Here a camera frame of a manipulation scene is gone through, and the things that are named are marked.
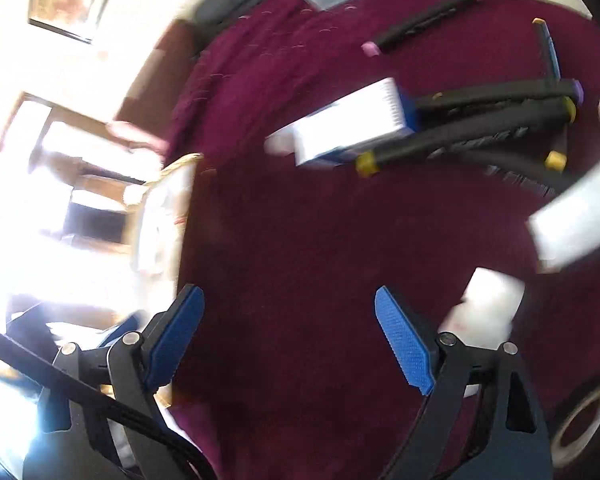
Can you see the maroon blanket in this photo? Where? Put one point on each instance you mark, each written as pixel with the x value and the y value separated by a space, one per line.
pixel 305 235

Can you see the black marker purple cap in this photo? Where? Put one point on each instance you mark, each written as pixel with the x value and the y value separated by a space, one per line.
pixel 500 92

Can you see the white tube orange cap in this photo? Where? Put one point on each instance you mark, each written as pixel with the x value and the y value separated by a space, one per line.
pixel 350 120

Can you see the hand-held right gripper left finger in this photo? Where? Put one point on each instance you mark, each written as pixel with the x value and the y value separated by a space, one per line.
pixel 177 335

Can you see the black marker yellow caps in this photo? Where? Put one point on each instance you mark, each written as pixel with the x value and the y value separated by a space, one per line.
pixel 465 132
pixel 505 152

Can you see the blue pen yellow tip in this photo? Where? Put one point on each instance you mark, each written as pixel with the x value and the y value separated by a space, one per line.
pixel 547 50

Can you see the gold rimmed white tray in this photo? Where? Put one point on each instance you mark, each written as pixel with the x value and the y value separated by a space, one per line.
pixel 165 220

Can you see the black marker white print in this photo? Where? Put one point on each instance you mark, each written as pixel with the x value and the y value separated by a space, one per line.
pixel 522 177

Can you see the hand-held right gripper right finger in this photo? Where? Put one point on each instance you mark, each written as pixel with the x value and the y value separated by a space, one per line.
pixel 405 345

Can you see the white bottle red label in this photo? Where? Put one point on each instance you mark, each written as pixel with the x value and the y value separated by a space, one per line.
pixel 490 305

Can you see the adhesive tape roll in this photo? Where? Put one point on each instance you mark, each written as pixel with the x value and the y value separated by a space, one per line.
pixel 580 425

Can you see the black marker pink caps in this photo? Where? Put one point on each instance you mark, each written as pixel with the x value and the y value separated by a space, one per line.
pixel 420 20

